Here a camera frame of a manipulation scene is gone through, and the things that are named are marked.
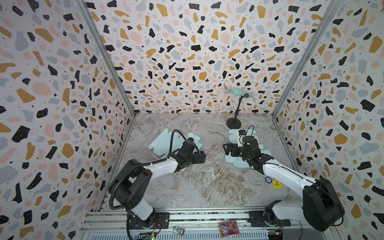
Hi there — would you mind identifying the mint paper box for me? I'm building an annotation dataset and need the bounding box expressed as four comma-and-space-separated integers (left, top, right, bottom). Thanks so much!
149, 129, 202, 172
223, 129, 272, 169

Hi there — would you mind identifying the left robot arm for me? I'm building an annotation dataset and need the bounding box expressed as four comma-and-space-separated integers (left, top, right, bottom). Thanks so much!
108, 138, 206, 223

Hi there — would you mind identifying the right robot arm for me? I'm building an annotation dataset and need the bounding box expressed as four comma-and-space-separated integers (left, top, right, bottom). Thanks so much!
223, 136, 345, 232

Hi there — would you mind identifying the black microphone stand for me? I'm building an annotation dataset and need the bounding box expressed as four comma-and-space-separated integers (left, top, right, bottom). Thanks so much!
227, 94, 249, 129

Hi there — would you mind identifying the yellow round sticker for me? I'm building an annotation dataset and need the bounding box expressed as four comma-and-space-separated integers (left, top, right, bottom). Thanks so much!
272, 180, 283, 189

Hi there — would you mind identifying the mint green microphone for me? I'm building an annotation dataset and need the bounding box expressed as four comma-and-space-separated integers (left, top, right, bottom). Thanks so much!
232, 89, 253, 98

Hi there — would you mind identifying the small metal clip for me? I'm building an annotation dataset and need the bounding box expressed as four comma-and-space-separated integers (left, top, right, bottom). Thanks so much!
173, 226, 185, 236

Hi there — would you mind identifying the colourful square card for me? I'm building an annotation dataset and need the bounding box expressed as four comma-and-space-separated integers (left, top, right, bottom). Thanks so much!
219, 220, 240, 238

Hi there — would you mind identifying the circuit board right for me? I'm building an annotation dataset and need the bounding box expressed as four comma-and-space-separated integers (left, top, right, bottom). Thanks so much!
267, 228, 284, 240

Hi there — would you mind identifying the circuit board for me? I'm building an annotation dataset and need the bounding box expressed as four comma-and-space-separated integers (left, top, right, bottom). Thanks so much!
267, 228, 284, 240
140, 230, 161, 240

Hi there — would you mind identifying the circuit board left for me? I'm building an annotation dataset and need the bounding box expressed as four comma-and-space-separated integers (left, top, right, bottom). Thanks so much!
140, 230, 161, 240

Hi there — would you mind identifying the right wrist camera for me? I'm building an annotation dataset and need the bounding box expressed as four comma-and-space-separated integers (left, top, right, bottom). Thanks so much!
238, 129, 248, 145

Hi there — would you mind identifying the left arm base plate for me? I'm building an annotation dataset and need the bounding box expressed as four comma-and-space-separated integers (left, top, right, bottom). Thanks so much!
127, 211, 170, 230

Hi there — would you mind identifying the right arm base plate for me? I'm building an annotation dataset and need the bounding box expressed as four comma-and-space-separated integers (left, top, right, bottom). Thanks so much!
248, 211, 291, 228

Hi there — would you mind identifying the aluminium mounting rail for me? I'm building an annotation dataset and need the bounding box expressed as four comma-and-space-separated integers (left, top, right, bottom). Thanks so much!
80, 207, 341, 240

